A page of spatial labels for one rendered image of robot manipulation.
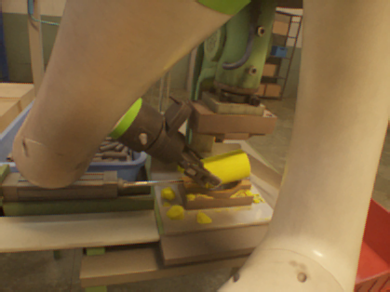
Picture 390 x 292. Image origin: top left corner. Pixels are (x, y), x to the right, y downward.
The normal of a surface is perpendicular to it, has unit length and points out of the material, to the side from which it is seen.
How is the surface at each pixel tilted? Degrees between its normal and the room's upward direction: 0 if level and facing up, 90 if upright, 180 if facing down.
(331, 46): 95
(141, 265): 0
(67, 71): 105
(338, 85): 91
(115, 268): 0
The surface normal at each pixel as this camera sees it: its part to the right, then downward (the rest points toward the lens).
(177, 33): 0.22, 0.94
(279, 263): -0.11, -0.97
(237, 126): 0.27, 0.45
